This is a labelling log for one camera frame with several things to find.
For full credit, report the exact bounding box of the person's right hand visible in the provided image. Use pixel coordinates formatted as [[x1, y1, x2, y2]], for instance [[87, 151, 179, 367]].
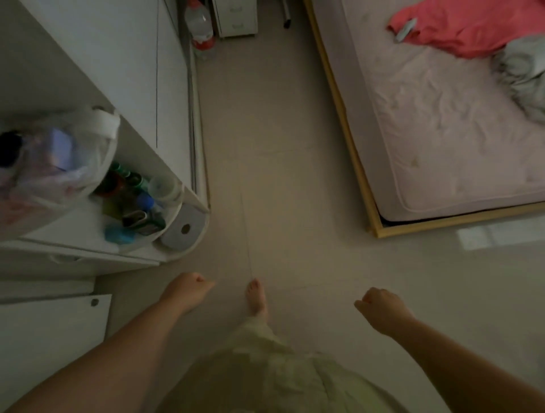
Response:
[[354, 287, 416, 337]]

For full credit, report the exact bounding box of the person's left hand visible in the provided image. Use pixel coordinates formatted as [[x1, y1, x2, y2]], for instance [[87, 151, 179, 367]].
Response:
[[160, 273, 216, 315]]

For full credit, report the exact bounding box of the person's left forearm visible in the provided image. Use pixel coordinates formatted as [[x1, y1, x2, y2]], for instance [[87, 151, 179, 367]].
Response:
[[4, 298, 188, 413]]

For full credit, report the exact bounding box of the person's right forearm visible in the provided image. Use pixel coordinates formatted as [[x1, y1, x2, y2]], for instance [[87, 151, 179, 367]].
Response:
[[385, 317, 545, 413]]

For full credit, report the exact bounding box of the person's foot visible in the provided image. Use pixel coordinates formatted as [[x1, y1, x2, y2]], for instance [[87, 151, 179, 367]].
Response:
[[246, 279, 268, 320]]

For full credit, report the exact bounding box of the toilet paper roll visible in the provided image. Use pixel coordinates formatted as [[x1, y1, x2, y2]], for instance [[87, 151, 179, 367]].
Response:
[[161, 203, 208, 251]]

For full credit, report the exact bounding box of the dark boxed item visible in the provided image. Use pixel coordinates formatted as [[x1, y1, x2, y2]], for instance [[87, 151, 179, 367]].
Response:
[[123, 210, 166, 236]]

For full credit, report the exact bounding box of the small turquoise container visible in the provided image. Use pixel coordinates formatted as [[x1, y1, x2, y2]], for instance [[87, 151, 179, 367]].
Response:
[[105, 225, 136, 245]]

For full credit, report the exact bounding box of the blue capped bottle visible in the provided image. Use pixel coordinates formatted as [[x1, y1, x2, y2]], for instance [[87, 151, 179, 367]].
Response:
[[136, 192, 164, 218]]

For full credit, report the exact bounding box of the clear plastic cup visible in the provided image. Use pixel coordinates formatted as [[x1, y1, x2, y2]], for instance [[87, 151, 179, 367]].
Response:
[[148, 174, 184, 208]]

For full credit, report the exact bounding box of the pale green skirt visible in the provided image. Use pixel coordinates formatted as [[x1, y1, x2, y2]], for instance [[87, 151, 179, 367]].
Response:
[[160, 316, 411, 413]]

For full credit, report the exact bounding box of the green bottle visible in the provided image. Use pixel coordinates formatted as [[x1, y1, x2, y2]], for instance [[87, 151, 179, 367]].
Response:
[[110, 162, 150, 190]]

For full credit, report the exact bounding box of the red round container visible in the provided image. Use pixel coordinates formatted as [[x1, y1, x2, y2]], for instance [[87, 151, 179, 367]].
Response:
[[95, 174, 125, 197]]

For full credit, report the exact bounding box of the white cabinet door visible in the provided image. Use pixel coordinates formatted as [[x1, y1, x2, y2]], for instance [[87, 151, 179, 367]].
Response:
[[0, 294, 112, 411]]

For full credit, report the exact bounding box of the white wardrobe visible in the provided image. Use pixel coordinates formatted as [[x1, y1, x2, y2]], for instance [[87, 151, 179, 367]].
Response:
[[0, 0, 211, 281]]

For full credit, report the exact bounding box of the pink mattress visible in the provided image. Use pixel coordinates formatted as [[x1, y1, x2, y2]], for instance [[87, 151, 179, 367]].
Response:
[[312, 0, 545, 223]]

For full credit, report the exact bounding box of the white plastic bag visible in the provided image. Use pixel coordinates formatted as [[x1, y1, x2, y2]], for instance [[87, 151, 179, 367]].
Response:
[[0, 106, 121, 239]]

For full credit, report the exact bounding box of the large clear water bottle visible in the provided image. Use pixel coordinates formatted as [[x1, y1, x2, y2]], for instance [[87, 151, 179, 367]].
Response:
[[184, 0, 217, 60]]

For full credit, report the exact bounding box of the white drawer cabinet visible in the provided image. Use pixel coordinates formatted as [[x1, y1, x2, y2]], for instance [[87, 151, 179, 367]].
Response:
[[211, 0, 259, 39]]

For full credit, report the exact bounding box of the small grey object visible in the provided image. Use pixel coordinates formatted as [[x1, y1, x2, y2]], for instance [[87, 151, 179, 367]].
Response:
[[395, 18, 419, 43]]

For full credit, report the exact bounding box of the grey crumpled cloth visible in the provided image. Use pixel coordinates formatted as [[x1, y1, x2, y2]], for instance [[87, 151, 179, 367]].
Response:
[[490, 35, 545, 124]]

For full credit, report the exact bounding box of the coral red garment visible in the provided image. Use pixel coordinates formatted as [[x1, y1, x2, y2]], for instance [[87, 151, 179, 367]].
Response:
[[387, 0, 545, 59]]

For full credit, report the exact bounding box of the wooden bed frame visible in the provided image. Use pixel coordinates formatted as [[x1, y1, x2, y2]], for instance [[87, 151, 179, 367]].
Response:
[[303, 0, 545, 239]]

